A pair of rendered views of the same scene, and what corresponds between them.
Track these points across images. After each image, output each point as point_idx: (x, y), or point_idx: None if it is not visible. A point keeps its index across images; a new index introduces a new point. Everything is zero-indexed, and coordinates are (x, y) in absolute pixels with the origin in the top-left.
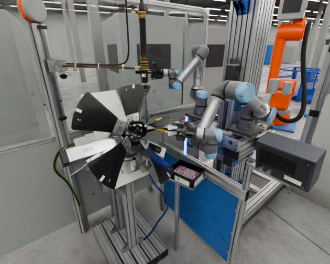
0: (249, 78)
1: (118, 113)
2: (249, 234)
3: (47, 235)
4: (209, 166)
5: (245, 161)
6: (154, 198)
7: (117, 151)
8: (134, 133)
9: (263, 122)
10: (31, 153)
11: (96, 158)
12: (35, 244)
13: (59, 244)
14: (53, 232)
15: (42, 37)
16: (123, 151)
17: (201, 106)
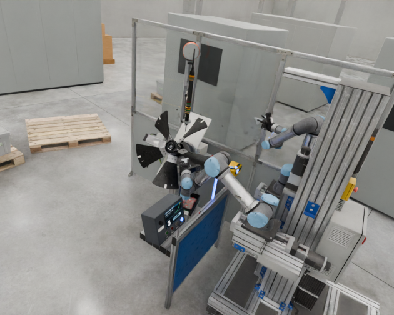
0: (308, 181)
1: (197, 135)
2: None
3: (163, 189)
4: (200, 215)
5: (296, 287)
6: (227, 237)
7: (153, 149)
8: (167, 147)
9: (314, 252)
10: (171, 132)
11: (141, 144)
12: (156, 187)
13: (159, 197)
14: (167, 190)
15: (188, 69)
16: (159, 153)
17: (279, 181)
